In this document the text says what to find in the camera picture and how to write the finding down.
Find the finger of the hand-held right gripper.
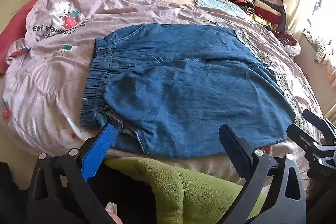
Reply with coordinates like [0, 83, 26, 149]
[302, 109, 336, 142]
[286, 124, 320, 154]

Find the light blue lace cloth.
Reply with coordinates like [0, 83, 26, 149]
[189, 0, 248, 14]

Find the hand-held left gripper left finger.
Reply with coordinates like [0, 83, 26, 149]
[28, 123, 124, 224]

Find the beige fuzzy blanket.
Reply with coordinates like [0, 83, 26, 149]
[105, 140, 310, 184]

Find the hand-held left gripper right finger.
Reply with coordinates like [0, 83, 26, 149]
[219, 123, 307, 224]

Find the blue denim pants lace trim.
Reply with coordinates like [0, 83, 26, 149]
[79, 24, 306, 159]

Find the pile of folded clothes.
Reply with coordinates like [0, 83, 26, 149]
[223, 0, 286, 33]

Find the dark cloth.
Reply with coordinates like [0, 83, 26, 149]
[91, 161, 160, 224]

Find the white garment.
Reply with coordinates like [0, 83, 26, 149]
[285, 44, 302, 57]

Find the red garment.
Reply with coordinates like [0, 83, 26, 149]
[273, 31, 298, 47]

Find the green fleece blanket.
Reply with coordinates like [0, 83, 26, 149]
[105, 157, 265, 224]

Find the pink strawberry print quilt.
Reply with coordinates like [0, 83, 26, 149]
[3, 0, 323, 151]

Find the striped cloth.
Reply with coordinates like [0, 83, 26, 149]
[303, 28, 336, 65]

